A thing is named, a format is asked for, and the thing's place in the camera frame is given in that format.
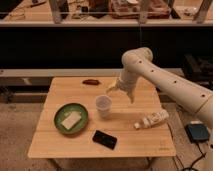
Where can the dark red chili pepper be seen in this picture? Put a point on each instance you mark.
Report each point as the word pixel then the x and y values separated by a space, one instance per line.
pixel 91 82

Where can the white sponge block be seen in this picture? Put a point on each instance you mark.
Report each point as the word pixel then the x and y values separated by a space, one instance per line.
pixel 71 120

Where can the white plastic bottle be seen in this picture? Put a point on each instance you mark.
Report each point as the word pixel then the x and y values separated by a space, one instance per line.
pixel 151 120

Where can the wooden folding table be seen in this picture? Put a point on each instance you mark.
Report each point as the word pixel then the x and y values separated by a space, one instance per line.
pixel 48 143

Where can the black eraser block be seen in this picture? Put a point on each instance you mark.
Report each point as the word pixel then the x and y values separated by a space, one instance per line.
pixel 105 139

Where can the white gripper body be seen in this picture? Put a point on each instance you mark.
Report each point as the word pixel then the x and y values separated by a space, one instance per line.
pixel 126 84

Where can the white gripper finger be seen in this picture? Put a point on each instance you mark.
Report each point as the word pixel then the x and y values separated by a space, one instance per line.
pixel 111 88
pixel 131 96

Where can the long metal shelf rail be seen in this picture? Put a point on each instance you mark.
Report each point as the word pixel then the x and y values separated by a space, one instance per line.
pixel 57 72

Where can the black power box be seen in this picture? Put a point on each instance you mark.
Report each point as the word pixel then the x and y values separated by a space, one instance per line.
pixel 197 133

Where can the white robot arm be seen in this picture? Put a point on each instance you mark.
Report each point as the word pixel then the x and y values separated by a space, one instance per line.
pixel 192 97

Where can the green plate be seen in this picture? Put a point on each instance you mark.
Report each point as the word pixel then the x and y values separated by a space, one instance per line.
pixel 64 112

